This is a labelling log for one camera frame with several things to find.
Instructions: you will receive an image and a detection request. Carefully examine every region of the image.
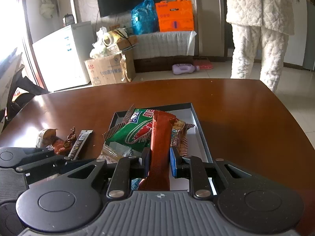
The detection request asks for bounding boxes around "red-brown long snack packet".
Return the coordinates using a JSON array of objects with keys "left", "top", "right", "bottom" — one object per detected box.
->
[{"left": 138, "top": 110, "right": 176, "bottom": 191}]

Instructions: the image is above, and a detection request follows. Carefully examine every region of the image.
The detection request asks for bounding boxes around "black striped snack bar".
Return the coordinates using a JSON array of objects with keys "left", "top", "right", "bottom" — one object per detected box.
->
[{"left": 68, "top": 130, "right": 93, "bottom": 160}]

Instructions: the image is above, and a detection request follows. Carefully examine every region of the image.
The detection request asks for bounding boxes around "brown toffee candy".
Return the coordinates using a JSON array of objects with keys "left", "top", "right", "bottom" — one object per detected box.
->
[{"left": 64, "top": 127, "right": 77, "bottom": 149}]

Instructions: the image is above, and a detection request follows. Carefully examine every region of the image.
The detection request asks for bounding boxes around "green shrimp cracker bag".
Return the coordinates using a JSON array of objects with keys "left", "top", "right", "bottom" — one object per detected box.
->
[{"left": 103, "top": 105, "right": 155, "bottom": 152}]

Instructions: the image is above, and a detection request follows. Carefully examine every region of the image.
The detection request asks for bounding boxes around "orange square snack packet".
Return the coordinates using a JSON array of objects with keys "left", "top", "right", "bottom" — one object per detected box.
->
[{"left": 52, "top": 139, "right": 68, "bottom": 155}]

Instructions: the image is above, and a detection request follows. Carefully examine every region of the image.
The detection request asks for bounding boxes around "grey shallow box tray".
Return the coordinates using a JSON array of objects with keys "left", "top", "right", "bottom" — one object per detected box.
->
[{"left": 96, "top": 102, "right": 218, "bottom": 195}]

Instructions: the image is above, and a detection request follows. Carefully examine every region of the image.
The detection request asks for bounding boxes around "brown bread snack packet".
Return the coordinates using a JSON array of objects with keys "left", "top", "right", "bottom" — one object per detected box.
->
[{"left": 36, "top": 128, "right": 57, "bottom": 148}]

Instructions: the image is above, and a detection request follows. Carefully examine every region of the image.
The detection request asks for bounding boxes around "electric scooter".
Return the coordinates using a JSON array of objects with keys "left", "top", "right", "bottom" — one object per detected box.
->
[{"left": 1, "top": 50, "right": 48, "bottom": 130}]

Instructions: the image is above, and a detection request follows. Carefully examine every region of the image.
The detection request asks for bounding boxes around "purple detergent bottle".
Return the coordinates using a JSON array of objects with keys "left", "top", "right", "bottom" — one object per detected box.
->
[{"left": 172, "top": 63, "right": 200, "bottom": 75}]

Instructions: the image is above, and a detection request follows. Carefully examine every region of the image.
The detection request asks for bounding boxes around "brown cardboard box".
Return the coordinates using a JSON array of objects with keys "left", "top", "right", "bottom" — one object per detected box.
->
[{"left": 84, "top": 50, "right": 136, "bottom": 86}]

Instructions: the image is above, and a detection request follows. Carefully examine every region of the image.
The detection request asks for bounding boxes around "red floor mat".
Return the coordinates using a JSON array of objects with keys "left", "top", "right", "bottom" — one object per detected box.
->
[{"left": 193, "top": 59, "right": 213, "bottom": 70}]

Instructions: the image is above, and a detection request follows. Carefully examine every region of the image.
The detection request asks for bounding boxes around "white chest freezer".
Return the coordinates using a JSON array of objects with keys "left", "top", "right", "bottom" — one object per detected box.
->
[{"left": 32, "top": 21, "right": 95, "bottom": 92}]

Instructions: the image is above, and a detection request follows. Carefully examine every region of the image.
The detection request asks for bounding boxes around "white cloth covered cabinet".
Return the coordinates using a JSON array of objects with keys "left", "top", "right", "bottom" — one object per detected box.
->
[{"left": 133, "top": 31, "right": 196, "bottom": 73}]

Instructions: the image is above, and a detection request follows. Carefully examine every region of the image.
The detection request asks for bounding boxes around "white plastic bag pile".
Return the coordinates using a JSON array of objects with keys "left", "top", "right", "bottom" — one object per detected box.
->
[{"left": 90, "top": 27, "right": 111, "bottom": 59}]

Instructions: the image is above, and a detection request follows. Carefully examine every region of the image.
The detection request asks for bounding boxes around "small cardboard box stack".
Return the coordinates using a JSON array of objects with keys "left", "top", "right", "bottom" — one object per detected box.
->
[{"left": 102, "top": 28, "right": 138, "bottom": 55}]

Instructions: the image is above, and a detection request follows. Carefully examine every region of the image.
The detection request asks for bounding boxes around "blue plastic bag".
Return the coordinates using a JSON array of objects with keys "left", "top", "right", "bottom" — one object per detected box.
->
[{"left": 131, "top": 0, "right": 158, "bottom": 35}]

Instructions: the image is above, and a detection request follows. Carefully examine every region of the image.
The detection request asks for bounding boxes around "orange gift box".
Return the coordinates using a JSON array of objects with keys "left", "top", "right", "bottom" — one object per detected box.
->
[{"left": 155, "top": 0, "right": 194, "bottom": 32}]

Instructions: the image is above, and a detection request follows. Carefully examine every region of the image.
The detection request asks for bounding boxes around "kettle on freezer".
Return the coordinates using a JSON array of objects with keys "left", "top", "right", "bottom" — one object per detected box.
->
[{"left": 63, "top": 14, "right": 75, "bottom": 27}]

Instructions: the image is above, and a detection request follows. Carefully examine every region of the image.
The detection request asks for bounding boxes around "person in white pajamas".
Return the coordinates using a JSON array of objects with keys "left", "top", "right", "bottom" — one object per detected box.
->
[{"left": 226, "top": 0, "right": 294, "bottom": 92}]

